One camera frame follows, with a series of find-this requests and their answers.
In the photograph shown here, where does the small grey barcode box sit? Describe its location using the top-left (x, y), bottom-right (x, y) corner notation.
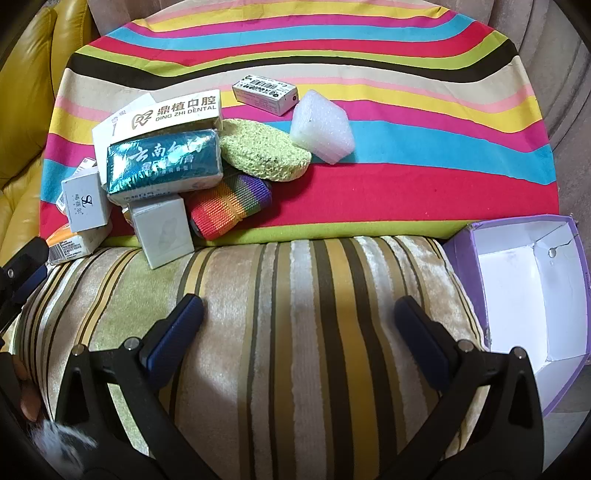
top-left (232, 76), bottom-right (300, 117)

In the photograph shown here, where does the colourful striped cloth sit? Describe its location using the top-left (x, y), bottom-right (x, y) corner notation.
top-left (39, 0), bottom-right (559, 245)

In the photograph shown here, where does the white box with logo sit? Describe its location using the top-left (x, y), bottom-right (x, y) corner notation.
top-left (61, 167), bottom-right (113, 233)

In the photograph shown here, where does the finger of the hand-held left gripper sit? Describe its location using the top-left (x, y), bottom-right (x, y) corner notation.
top-left (0, 237), bottom-right (50, 278)
top-left (0, 263), bottom-right (49, 324)

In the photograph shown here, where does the orange and white box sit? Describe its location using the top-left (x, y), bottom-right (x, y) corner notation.
top-left (45, 224), bottom-right (114, 266)

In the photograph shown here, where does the beige fabric sofa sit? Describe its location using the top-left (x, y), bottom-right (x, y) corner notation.
top-left (489, 0), bottom-right (591, 222)

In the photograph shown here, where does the green crochet pad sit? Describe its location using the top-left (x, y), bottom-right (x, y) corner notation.
top-left (218, 117), bottom-right (312, 181)

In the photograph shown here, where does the yellow leather sofa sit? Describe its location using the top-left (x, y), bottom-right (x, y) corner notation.
top-left (0, 0), bottom-right (100, 268)

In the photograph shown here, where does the purple cardboard box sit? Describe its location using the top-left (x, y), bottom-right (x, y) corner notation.
top-left (442, 215), bottom-right (591, 418)

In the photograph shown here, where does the white box with faint portrait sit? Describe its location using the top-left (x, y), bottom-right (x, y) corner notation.
top-left (128, 194), bottom-right (195, 270)

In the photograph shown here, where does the striped velvet cushion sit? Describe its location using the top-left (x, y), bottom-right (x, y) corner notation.
top-left (9, 235), bottom-right (492, 480)

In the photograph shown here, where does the white foam block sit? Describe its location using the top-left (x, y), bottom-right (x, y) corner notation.
top-left (289, 89), bottom-right (356, 164)

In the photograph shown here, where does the grey furry tuft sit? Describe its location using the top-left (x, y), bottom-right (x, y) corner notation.
top-left (32, 415), bottom-right (100, 462)

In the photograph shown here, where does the long white printed box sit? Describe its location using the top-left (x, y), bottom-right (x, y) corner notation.
top-left (92, 89), bottom-right (225, 160)

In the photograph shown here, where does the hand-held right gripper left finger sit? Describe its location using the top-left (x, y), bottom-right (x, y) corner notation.
top-left (55, 294), bottom-right (206, 480)

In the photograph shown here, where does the person's left hand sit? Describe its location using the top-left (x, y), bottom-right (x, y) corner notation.
top-left (14, 357), bottom-right (43, 422)

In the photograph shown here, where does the rainbow striped pouch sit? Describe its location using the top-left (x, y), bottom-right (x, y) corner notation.
top-left (186, 173), bottom-right (273, 241)

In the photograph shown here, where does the teal pack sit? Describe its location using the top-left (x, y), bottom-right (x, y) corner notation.
top-left (105, 129), bottom-right (225, 206)

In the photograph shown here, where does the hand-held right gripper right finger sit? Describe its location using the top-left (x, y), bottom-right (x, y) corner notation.
top-left (393, 295), bottom-right (543, 480)

